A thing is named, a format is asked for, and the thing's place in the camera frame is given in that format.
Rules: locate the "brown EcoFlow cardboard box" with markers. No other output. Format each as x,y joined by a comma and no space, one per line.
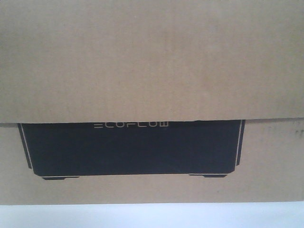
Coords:
65,61

